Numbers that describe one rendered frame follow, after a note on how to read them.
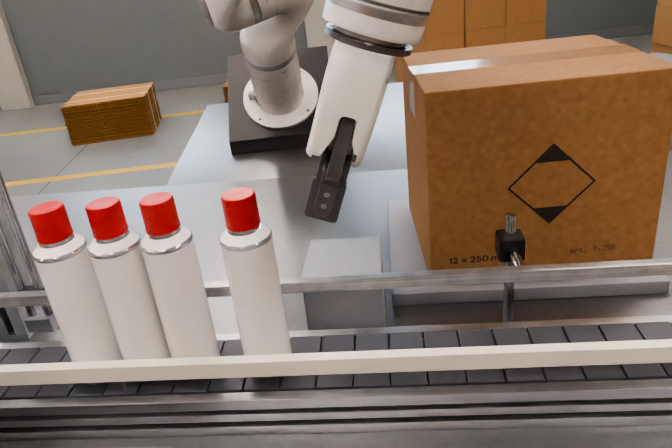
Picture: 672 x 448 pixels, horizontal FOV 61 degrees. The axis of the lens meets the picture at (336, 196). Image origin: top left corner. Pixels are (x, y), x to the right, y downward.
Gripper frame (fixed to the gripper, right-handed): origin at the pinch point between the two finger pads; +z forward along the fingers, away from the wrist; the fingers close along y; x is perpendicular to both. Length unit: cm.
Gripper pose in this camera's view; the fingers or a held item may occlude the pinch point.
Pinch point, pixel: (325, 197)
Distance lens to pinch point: 53.9
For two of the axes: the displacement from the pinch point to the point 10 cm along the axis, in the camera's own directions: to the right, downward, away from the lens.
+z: -2.4, 8.7, 4.2
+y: -0.7, 4.2, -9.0
